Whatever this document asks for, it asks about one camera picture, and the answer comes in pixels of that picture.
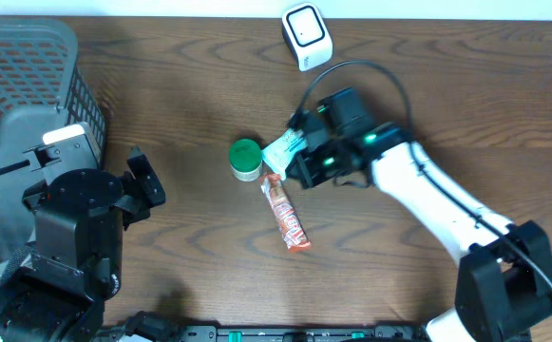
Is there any light blue wipes pack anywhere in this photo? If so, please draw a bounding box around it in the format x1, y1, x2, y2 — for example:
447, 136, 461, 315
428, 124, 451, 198
261, 129, 307, 181

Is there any red Top snack bar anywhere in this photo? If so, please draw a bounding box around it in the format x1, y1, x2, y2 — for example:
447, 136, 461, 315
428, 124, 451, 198
261, 173, 313, 252

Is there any green lid jar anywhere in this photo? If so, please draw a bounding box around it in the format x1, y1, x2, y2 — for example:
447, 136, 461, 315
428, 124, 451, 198
229, 139, 262, 181

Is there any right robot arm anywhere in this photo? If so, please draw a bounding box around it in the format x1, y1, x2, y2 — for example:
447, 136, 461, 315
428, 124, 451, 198
287, 88, 552, 341

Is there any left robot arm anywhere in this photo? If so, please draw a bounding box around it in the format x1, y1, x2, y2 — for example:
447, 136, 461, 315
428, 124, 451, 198
0, 136, 165, 341

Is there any white barcode scanner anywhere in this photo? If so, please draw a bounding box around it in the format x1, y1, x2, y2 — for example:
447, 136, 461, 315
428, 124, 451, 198
281, 2, 333, 72

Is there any grey plastic mesh basket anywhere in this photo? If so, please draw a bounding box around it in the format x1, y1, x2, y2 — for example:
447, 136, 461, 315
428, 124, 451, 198
0, 17, 107, 275

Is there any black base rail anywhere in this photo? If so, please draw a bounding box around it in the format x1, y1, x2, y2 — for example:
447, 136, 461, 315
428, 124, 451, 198
92, 311, 534, 342

